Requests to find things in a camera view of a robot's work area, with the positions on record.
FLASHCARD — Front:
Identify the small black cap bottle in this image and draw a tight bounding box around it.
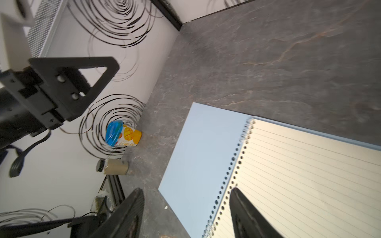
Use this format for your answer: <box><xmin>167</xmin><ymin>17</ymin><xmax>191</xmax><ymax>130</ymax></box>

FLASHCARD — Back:
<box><xmin>96</xmin><ymin>159</ymin><xmax>129</xmax><ymax>176</ymax></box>

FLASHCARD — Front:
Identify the white mesh wall shelf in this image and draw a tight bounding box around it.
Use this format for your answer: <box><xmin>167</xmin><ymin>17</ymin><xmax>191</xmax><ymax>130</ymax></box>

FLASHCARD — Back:
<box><xmin>25</xmin><ymin>0</ymin><xmax>68</xmax><ymax>58</ymax></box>

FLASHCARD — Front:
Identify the blue lid snack cup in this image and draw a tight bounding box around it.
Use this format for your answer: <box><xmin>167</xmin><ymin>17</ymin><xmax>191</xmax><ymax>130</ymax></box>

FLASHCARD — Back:
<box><xmin>105</xmin><ymin>121</ymin><xmax>142</xmax><ymax>147</ymax></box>

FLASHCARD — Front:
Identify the left black frame post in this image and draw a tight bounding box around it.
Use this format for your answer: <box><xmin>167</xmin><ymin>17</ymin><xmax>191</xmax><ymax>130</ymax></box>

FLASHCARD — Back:
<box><xmin>150</xmin><ymin>0</ymin><xmax>183</xmax><ymax>31</ymax></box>

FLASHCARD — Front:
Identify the light blue spiral notebook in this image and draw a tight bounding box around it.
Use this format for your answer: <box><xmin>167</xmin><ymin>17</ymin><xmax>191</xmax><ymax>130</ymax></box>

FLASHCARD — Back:
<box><xmin>159</xmin><ymin>103</ymin><xmax>381</xmax><ymax>238</ymax></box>

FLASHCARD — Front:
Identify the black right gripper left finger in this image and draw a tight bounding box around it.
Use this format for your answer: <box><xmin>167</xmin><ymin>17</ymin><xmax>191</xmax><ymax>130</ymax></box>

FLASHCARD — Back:
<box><xmin>95</xmin><ymin>188</ymin><xmax>144</xmax><ymax>238</ymax></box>

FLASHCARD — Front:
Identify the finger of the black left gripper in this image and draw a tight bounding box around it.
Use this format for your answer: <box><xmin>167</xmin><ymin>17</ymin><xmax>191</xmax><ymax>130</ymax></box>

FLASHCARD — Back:
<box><xmin>28</xmin><ymin>57</ymin><xmax>120</xmax><ymax>121</ymax></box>

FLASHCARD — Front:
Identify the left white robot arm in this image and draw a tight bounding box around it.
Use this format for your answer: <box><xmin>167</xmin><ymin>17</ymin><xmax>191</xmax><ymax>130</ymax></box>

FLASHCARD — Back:
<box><xmin>1</xmin><ymin>1</ymin><xmax>120</xmax><ymax>148</ymax></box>

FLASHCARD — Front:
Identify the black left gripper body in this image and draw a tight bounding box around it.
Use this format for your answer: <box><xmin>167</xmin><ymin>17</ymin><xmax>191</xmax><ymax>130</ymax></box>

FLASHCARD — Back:
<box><xmin>1</xmin><ymin>69</ymin><xmax>64</xmax><ymax>149</ymax></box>

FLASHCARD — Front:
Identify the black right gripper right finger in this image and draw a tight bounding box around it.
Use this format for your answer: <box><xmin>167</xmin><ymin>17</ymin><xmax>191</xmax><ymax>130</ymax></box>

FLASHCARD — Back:
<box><xmin>229</xmin><ymin>187</ymin><xmax>282</xmax><ymax>238</ymax></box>

